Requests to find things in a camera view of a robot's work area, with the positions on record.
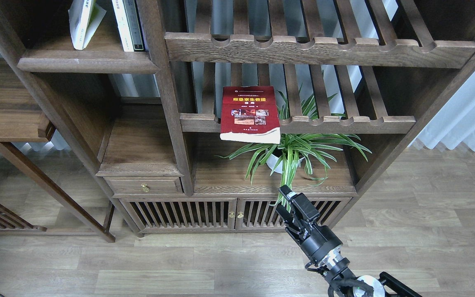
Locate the dark wooden bookshelf cabinet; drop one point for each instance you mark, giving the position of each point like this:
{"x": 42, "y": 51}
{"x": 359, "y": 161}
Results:
{"x": 151, "y": 117}

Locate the green spider plant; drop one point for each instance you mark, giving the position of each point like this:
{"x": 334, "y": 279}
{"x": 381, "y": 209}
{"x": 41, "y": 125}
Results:
{"x": 295, "y": 146}

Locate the dark green upright book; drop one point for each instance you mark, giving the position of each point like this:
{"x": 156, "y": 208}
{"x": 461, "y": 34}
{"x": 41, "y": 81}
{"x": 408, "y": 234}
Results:
{"x": 134, "y": 25}

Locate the white pleated curtain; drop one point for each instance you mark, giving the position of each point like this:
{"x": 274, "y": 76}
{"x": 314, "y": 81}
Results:
{"x": 454, "y": 124}

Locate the white upright book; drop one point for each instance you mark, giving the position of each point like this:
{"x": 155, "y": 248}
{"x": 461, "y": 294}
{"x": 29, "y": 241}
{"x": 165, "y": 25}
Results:
{"x": 123, "y": 27}

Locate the brass drawer knob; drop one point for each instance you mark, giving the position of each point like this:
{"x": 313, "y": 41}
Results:
{"x": 144, "y": 188}

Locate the white plant pot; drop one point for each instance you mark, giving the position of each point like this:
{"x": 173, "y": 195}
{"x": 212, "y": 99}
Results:
{"x": 276, "y": 164}

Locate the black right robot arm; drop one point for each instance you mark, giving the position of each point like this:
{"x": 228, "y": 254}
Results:
{"x": 323, "y": 249}

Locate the wooden side table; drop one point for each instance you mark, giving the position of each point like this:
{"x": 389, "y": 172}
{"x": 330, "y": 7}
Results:
{"x": 22, "y": 120}

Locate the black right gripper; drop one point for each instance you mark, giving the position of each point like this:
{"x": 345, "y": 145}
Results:
{"x": 299, "y": 216}

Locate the red book with photos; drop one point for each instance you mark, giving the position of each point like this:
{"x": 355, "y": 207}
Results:
{"x": 249, "y": 114}

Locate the white green leaning book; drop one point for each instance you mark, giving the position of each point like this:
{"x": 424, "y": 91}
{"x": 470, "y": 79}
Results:
{"x": 84, "y": 17}

